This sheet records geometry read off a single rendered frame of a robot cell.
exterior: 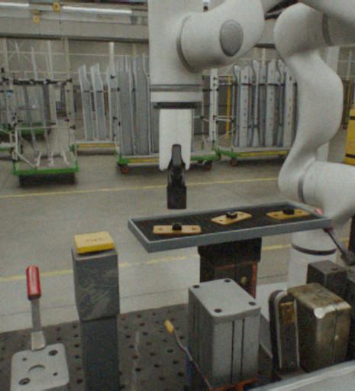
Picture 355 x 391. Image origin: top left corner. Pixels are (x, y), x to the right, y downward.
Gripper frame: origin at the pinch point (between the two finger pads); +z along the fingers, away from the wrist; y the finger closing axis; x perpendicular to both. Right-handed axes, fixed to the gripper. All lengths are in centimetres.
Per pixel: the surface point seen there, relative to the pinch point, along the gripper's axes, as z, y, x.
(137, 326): 52, -41, -12
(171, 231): 6.1, 0.9, -0.9
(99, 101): 0, -919, -180
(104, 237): 6.4, 3.0, -12.3
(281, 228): 6.5, -1.3, 19.1
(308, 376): 22.1, 18.4, 18.7
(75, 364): 52, -24, -27
